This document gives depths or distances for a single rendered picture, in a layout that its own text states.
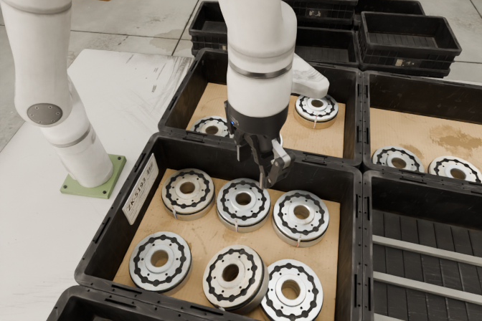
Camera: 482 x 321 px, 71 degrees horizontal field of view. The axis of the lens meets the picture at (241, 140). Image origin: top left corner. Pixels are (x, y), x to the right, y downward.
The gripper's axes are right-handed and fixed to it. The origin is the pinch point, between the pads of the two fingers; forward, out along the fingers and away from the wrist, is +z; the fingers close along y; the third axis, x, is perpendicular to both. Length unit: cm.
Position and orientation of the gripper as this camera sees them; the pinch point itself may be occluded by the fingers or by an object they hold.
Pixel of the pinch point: (254, 166)
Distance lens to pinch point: 51.2
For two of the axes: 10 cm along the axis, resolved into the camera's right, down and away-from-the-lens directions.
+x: 8.5, -4.0, 3.5
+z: 0.0, 6.6, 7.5
